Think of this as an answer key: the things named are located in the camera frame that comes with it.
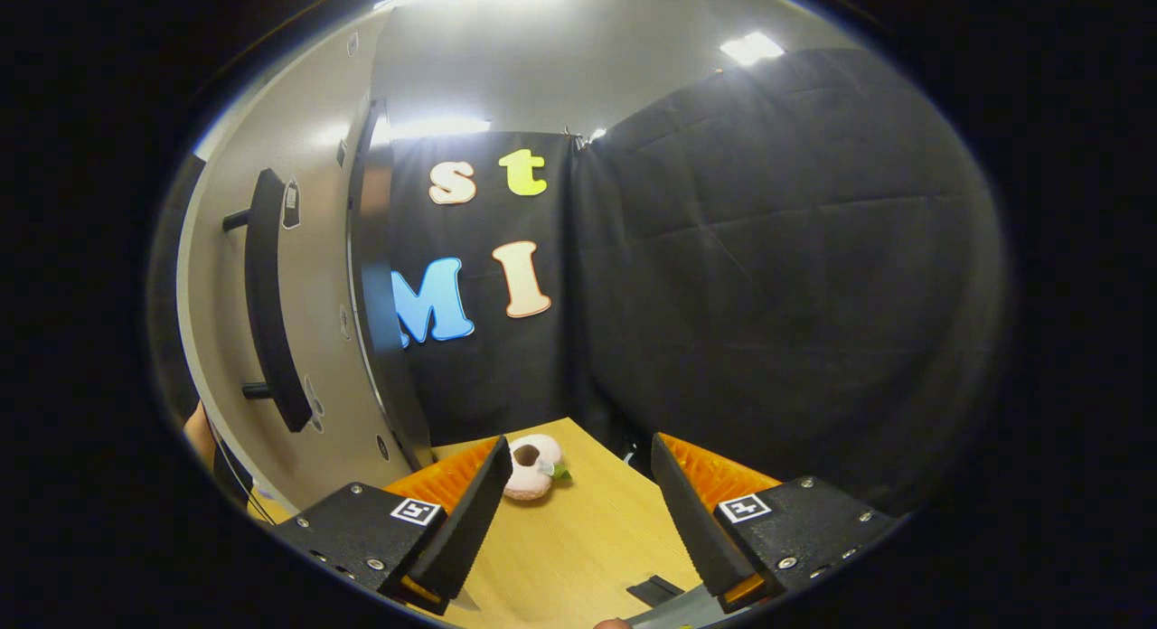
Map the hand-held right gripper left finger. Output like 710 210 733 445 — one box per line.
271 435 513 616

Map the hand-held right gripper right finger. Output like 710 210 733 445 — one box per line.
651 432 905 614

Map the black cabinet door handle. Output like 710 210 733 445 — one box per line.
222 168 315 434

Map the grey cabinet door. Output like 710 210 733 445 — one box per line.
176 10 417 514

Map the small black flat object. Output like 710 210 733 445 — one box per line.
626 575 685 608

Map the grey flat object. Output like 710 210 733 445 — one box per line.
624 582 751 629

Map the pink plush toy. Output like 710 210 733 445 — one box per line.
503 434 572 502

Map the black backdrop cloth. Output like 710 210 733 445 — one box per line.
384 46 1009 517

